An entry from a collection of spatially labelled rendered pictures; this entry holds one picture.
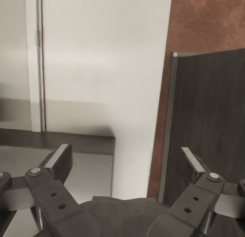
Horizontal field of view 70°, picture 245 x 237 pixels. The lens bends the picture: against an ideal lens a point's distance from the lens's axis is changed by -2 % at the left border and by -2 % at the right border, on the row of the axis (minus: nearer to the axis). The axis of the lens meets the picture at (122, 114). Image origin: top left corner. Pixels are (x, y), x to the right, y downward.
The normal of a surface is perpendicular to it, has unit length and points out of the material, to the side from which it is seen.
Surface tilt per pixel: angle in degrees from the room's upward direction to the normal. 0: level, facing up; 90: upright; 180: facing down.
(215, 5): 0
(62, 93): 0
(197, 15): 0
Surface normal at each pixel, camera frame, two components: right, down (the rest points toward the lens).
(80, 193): -0.01, 0.26
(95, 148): 0.07, -0.96
